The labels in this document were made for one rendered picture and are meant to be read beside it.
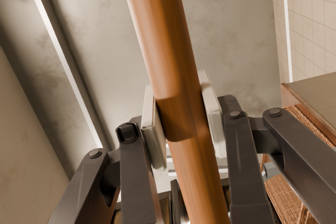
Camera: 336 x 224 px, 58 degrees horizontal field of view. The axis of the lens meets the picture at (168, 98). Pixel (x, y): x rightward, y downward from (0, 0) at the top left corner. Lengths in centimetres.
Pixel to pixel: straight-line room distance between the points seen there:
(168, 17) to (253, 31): 362
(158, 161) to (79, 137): 413
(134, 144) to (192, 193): 8
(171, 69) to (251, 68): 376
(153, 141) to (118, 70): 360
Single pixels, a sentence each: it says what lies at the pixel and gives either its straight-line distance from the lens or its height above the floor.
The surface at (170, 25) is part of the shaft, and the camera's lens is 17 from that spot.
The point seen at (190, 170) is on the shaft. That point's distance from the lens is 21.
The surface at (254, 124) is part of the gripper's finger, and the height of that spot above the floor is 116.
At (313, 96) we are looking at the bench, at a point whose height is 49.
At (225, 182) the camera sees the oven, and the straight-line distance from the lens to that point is 219.
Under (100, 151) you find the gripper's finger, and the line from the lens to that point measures 16.
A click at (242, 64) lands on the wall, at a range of 387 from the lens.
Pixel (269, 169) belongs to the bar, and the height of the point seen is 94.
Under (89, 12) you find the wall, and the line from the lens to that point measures 362.
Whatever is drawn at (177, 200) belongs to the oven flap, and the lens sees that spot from 192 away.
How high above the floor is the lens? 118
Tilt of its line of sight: 4 degrees up
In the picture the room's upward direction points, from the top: 104 degrees counter-clockwise
